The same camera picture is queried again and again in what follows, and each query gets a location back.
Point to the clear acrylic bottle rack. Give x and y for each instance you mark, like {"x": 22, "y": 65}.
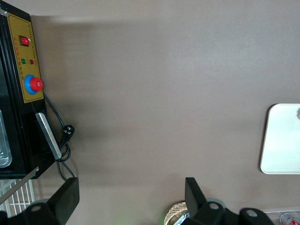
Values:
{"x": 273, "y": 213}

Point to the black machine with yellow panel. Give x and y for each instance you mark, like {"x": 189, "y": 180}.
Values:
{"x": 25, "y": 70}

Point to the light wicker basket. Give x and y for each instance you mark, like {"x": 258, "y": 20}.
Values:
{"x": 173, "y": 211}

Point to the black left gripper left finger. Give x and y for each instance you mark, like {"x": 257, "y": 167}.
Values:
{"x": 68, "y": 194}

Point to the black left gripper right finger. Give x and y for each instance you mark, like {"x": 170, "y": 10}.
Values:
{"x": 194, "y": 197}

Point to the silver foil container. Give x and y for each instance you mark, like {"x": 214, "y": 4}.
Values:
{"x": 4, "y": 145}

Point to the beige plastic tray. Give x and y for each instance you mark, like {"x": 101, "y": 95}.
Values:
{"x": 281, "y": 140}

